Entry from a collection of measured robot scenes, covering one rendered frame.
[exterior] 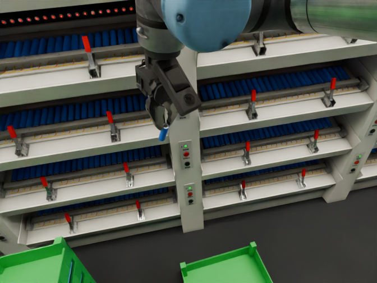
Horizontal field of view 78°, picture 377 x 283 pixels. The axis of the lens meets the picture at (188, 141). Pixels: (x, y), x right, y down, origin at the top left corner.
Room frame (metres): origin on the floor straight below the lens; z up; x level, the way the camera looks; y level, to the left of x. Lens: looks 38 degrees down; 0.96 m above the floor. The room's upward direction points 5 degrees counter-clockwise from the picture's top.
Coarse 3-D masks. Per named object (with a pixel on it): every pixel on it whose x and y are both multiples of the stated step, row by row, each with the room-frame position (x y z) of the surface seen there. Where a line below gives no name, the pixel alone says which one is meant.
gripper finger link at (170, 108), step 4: (164, 104) 0.52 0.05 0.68; (168, 104) 0.48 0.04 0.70; (172, 104) 0.48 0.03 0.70; (168, 108) 0.49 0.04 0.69; (172, 108) 0.48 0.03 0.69; (168, 112) 0.49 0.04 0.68; (172, 112) 0.48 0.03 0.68; (176, 112) 0.49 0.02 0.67; (168, 116) 0.49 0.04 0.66; (172, 116) 0.48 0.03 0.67; (176, 116) 0.49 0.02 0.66; (168, 120) 0.49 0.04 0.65; (172, 120) 0.49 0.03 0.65; (168, 124) 0.49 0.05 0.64
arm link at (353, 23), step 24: (264, 0) 0.31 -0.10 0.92; (288, 0) 0.31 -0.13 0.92; (312, 0) 0.28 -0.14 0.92; (336, 0) 0.25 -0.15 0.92; (360, 0) 0.23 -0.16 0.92; (264, 24) 0.33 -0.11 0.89; (288, 24) 0.31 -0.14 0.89; (312, 24) 0.28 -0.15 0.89; (336, 24) 0.25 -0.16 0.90; (360, 24) 0.23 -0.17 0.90
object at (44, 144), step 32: (96, 96) 0.71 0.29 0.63; (128, 96) 0.71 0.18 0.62; (0, 128) 0.61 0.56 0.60; (32, 128) 0.60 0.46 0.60; (64, 128) 0.60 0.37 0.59; (96, 128) 0.62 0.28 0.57; (128, 128) 0.61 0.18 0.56; (0, 160) 0.53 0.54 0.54; (32, 160) 0.53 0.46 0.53; (64, 160) 0.55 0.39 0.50
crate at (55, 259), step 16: (64, 240) 0.36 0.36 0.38; (16, 256) 0.33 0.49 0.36; (32, 256) 0.34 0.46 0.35; (48, 256) 0.35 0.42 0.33; (64, 256) 0.32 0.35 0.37; (0, 272) 0.31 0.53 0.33; (16, 272) 0.31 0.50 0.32; (32, 272) 0.31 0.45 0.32; (48, 272) 0.30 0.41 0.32; (64, 272) 0.29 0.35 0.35
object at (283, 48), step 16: (256, 32) 0.68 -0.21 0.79; (272, 32) 0.69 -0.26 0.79; (288, 32) 0.70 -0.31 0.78; (224, 48) 0.65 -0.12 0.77; (240, 48) 0.66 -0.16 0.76; (256, 48) 0.63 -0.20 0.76; (272, 48) 0.65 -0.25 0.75; (288, 48) 0.65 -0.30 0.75; (304, 48) 0.65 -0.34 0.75; (320, 48) 0.65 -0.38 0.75; (336, 48) 0.65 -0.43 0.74; (352, 48) 0.65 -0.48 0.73; (368, 48) 0.66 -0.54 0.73; (208, 64) 0.60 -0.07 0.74; (224, 64) 0.60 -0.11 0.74; (240, 64) 0.61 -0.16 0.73; (256, 64) 0.62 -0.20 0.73; (272, 64) 0.63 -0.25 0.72; (288, 64) 0.64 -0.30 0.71; (304, 64) 0.65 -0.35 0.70
